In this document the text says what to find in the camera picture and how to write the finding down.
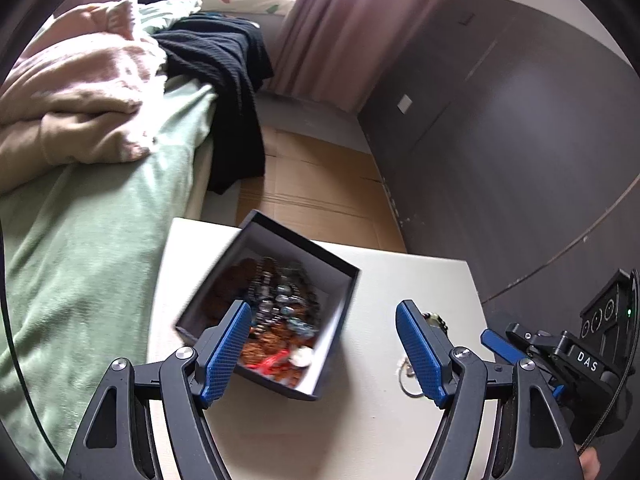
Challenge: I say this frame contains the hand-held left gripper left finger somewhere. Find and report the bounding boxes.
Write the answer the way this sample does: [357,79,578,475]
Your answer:
[62,300,253,480]

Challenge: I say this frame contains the pile of beaded bracelets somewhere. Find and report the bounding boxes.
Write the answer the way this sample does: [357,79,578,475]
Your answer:
[200,256,321,388]

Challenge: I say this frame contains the pink fleece blanket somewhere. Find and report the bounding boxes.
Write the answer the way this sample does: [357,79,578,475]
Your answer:
[0,0,168,167]

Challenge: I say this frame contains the dark jewelry box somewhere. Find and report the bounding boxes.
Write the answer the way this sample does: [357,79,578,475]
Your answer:
[173,210,362,402]

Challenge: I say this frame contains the cardboard floor sheets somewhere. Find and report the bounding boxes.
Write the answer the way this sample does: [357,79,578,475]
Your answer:
[235,125,408,253]

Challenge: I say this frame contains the person's right hand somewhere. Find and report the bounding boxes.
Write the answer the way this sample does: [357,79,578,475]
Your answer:
[580,446,602,480]

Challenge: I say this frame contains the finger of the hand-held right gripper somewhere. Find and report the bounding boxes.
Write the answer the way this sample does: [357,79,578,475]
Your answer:
[504,322,548,348]
[480,329,523,367]

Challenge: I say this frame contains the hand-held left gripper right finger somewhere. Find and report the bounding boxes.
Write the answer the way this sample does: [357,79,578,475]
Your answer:
[395,300,586,480]

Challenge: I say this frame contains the black knitted blanket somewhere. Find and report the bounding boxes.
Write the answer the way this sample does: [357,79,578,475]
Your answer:
[150,14,275,195]

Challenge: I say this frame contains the pink curtain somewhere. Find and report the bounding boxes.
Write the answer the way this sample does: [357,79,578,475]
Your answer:
[272,0,458,113]

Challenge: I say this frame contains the green bed sheet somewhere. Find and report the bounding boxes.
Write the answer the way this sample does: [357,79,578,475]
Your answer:
[0,0,221,466]

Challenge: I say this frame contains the dark grey wardrobe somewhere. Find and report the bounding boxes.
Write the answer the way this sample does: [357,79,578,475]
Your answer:
[357,0,640,361]

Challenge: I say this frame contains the white table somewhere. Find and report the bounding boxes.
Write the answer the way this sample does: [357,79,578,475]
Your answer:
[147,217,501,480]

